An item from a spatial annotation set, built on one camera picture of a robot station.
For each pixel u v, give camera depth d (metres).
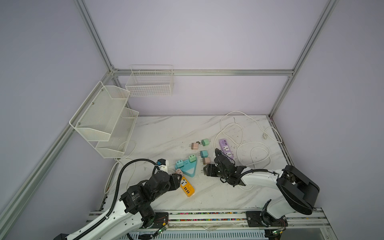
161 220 0.74
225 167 0.68
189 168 0.88
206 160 0.93
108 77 0.87
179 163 0.86
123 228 0.57
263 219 0.66
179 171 0.83
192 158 0.88
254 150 1.00
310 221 0.74
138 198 0.50
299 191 0.44
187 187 0.82
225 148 0.98
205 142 1.02
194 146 1.01
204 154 0.96
